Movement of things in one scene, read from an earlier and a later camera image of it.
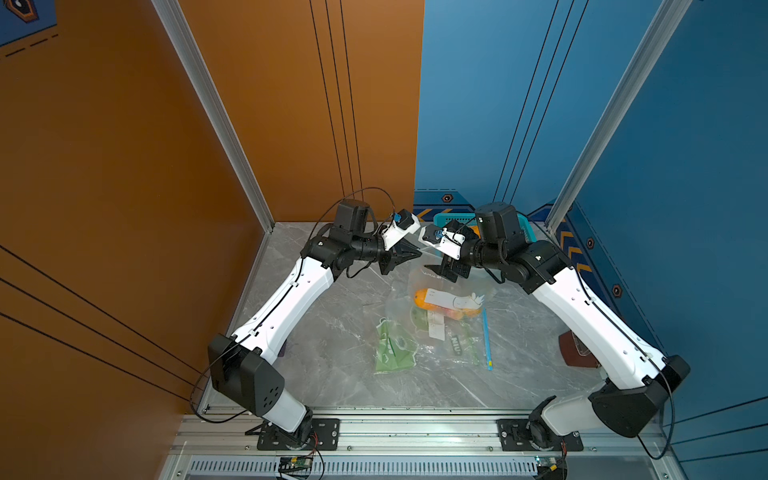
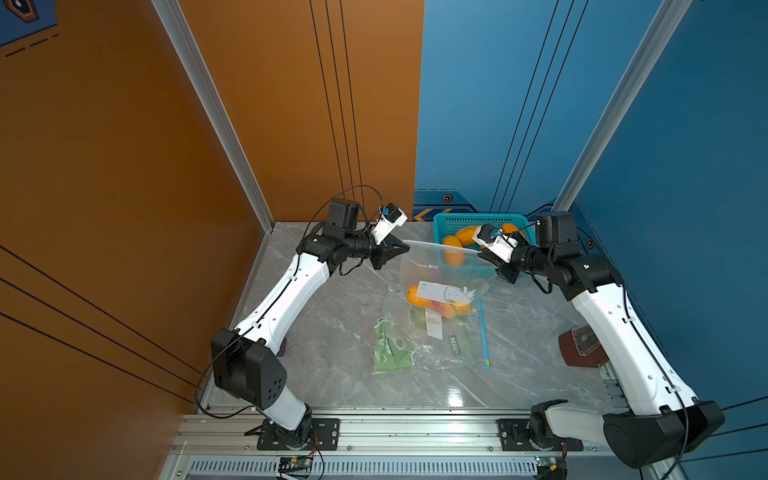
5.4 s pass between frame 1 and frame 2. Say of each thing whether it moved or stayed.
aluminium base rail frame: stayed
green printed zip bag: stayed
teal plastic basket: stayed
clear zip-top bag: moved
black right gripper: moved
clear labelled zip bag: stayed
